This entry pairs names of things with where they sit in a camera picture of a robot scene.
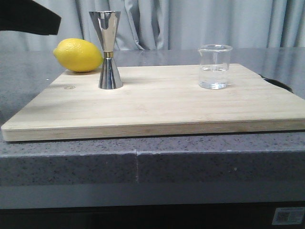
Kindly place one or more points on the steel cocktail jigger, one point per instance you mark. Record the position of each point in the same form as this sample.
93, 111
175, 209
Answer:
106, 26

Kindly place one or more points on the black cutting board handle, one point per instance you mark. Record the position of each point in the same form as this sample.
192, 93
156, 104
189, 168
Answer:
277, 83

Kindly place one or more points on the white QR code sticker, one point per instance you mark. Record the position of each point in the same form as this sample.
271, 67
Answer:
288, 216

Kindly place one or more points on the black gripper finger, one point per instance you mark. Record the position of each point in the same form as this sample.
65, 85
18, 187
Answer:
28, 16

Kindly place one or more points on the clear glass beaker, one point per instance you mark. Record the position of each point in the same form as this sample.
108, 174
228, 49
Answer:
214, 66

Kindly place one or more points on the yellow lemon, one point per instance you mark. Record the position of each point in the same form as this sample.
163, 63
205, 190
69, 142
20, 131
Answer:
78, 55

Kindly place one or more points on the grey curtain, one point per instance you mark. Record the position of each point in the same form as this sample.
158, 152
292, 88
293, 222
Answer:
174, 24

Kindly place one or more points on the wooden cutting board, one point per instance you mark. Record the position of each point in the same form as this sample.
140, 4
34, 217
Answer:
155, 100

